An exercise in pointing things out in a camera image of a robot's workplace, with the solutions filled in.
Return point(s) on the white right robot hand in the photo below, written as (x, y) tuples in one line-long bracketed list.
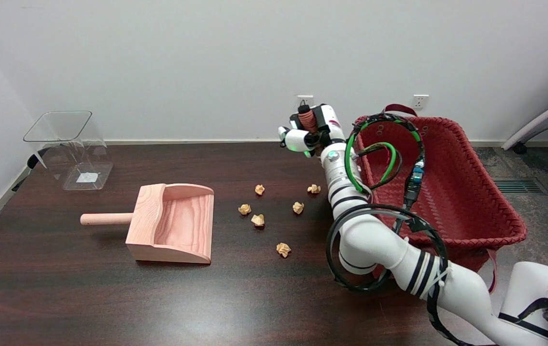
[(324, 125)]

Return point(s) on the small brown hand broom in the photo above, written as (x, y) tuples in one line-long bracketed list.
[(307, 122)]

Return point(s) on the tan paper ball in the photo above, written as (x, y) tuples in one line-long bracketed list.
[(257, 220), (298, 207), (314, 189), (259, 189), (283, 249), (244, 209)]

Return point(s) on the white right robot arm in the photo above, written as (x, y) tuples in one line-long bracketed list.
[(370, 240)]

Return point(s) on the light wooden dustpan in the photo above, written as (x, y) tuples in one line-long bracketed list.
[(182, 226)]

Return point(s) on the red woven basket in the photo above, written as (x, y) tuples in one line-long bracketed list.
[(461, 192)]

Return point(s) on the metal floor vent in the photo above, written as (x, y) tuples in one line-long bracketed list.
[(519, 186)]

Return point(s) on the white and black office chair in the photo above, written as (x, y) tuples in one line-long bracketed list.
[(543, 117)]

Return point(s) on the clear plastic container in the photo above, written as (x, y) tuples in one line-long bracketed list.
[(79, 158)]

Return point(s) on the small black object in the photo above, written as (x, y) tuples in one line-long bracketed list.
[(32, 161)]

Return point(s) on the white wall outlet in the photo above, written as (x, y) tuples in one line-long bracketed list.
[(420, 101), (305, 99)]

